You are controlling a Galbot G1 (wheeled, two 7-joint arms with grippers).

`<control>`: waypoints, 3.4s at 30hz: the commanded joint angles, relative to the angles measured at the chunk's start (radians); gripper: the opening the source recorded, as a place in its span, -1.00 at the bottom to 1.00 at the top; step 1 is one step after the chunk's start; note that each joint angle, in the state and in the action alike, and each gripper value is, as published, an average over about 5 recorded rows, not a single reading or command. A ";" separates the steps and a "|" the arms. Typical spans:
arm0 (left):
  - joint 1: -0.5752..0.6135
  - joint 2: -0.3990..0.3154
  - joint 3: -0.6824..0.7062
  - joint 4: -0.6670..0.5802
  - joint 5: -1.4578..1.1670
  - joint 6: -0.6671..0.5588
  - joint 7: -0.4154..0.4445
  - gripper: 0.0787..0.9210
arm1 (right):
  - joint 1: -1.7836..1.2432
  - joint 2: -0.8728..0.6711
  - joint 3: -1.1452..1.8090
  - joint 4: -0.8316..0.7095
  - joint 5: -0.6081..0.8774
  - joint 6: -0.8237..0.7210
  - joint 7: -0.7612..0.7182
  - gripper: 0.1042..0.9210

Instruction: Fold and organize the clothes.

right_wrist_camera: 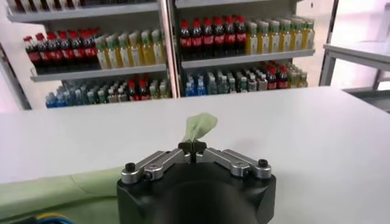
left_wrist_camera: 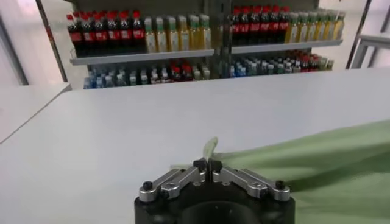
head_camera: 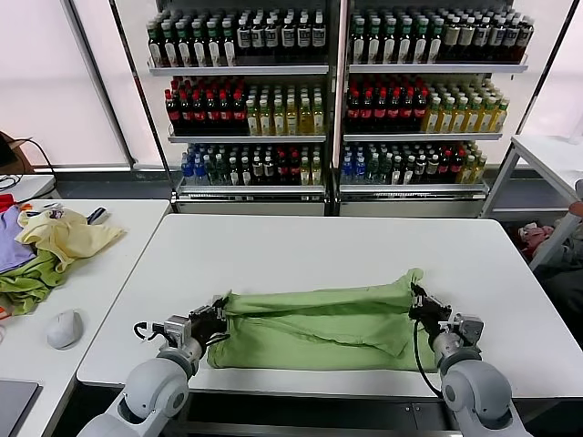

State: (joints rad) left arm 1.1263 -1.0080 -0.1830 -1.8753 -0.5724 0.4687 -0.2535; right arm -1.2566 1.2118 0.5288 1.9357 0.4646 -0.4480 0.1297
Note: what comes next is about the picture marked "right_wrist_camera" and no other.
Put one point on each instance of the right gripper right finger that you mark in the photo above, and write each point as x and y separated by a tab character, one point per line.
231	159

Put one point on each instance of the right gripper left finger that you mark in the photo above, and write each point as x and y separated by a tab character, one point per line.
158	161

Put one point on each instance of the light green polo shirt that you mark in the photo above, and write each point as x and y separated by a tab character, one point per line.
61	194

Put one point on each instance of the small red-cap cola bottle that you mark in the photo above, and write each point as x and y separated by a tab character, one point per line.
143	91
133	92
282	78
271	79

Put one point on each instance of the small dark bottle white cap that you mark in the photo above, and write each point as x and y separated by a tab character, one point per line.
241	84
230	85
92	96
123	94
261	82
113	95
102	95
251	83

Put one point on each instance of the small green tinted bottle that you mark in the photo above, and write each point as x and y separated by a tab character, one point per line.
71	98
210	85
220	84
82	97

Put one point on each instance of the blue water bottle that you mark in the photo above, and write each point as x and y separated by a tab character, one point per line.
51	101
200	87
61	100
189	88

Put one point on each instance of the black slanted metal pole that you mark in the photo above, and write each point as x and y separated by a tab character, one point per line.
333	21

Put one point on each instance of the white metal frame table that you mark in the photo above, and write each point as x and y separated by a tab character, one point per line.
359	51

